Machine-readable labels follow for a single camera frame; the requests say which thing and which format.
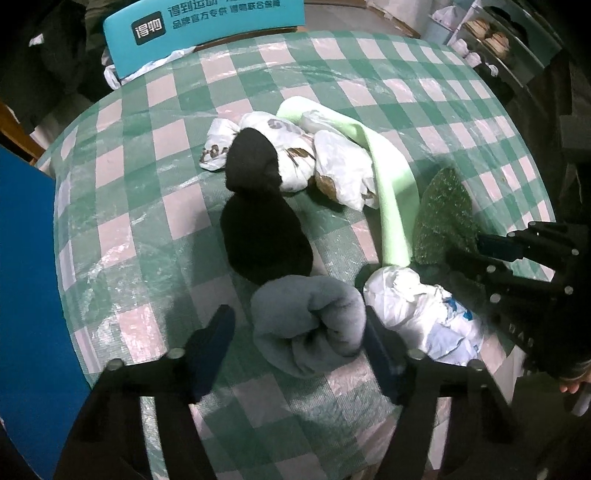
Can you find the person's right hand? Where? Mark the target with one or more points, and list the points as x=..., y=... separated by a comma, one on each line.
x=572, y=384

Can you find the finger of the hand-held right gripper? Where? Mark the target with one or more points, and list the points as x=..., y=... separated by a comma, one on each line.
x=475, y=267
x=496, y=245

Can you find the teal box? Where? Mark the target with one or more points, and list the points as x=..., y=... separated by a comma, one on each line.
x=203, y=32

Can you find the metal shoe rack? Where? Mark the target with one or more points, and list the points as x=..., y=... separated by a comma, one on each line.
x=498, y=41

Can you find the green checked tablecloth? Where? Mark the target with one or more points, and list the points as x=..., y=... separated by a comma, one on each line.
x=161, y=184

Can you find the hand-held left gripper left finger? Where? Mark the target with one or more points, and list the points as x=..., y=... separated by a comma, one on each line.
x=213, y=344

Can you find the crumpled white plastic bag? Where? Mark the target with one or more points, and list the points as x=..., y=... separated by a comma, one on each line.
x=138, y=69

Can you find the grey sock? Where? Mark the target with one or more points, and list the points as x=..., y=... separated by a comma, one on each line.
x=304, y=323

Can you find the dark green scouring pad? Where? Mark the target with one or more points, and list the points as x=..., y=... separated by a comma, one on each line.
x=443, y=212

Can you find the white bag with brown contents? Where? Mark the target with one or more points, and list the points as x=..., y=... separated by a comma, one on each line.
x=341, y=166

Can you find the white plastic bag brown print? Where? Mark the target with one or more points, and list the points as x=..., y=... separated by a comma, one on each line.
x=295, y=161

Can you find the black sock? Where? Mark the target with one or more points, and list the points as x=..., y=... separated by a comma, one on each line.
x=263, y=230

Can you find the light green long sock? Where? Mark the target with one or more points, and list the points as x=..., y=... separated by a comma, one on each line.
x=392, y=198

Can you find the white plastic bag blue print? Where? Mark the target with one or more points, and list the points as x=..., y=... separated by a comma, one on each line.
x=415, y=304

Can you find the blue-sided cardboard box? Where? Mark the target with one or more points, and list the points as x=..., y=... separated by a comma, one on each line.
x=32, y=277

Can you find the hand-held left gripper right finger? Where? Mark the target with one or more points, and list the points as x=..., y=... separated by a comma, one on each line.
x=378, y=360

